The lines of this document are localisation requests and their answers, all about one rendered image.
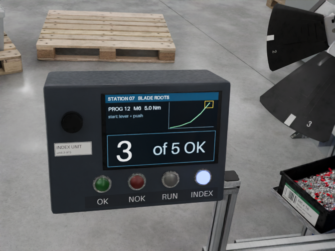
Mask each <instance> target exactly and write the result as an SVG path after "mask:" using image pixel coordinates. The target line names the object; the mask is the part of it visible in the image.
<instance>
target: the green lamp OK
mask: <svg viewBox="0 0 335 251"><path fill-rule="evenodd" d="M111 185H112V182H111V179H110V178H109V177H108V176H106V175H99V176H97V177H96V178H95V179H94V180H93V188H94V189H95V190H96V191H97V192H99V193H104V192H107V191H108V190H109V189H110V188H111Z"/></svg>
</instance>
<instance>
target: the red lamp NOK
mask: <svg viewBox="0 0 335 251"><path fill-rule="evenodd" d="M145 184H146V178H145V176H144V175H143V174H141V173H134V174H132V175H131V176H130V177H129V178H128V186H129V187H130V188H131V189H133V190H140V189H142V188H143V187H144V186H145Z"/></svg>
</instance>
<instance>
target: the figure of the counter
mask: <svg viewBox="0 0 335 251"><path fill-rule="evenodd" d="M106 151H107V168H116V167H132V166H141V165H142V133H126V134H107V135H106Z"/></svg>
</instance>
